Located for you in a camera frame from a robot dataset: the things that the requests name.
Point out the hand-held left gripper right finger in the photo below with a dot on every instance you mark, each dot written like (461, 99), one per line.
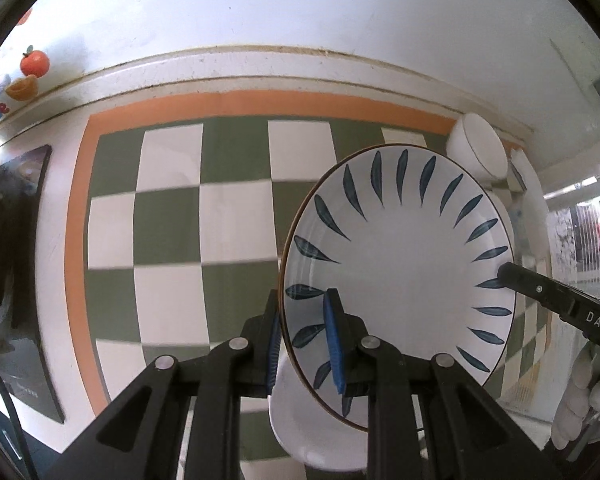
(334, 347)

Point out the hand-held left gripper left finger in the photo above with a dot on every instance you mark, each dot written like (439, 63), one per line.
(272, 347)

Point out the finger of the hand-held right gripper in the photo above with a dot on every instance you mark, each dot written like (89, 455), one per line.
(530, 284)

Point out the plain white plate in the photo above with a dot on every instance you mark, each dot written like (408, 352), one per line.
(305, 425)

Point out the white plate with leaf pattern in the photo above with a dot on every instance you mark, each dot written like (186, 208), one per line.
(410, 260)

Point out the white bowl with dark rim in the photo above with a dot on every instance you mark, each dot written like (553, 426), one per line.
(472, 145)

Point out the person's right hand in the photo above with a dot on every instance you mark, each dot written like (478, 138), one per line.
(575, 400)

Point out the glass balcony door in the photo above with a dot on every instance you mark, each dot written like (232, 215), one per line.
(580, 240)

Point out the folded white cloth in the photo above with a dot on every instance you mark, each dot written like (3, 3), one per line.
(532, 210)

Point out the green white checkered mat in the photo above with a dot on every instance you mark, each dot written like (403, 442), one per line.
(170, 230)

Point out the black cooktop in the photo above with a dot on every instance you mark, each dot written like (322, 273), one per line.
(25, 310)

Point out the half orange fruit sticker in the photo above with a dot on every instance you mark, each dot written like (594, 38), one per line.
(22, 87)

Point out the whole orange fruit sticker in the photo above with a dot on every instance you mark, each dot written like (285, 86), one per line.
(34, 62)

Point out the small orange fruit sticker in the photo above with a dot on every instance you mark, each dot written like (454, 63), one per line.
(24, 16)

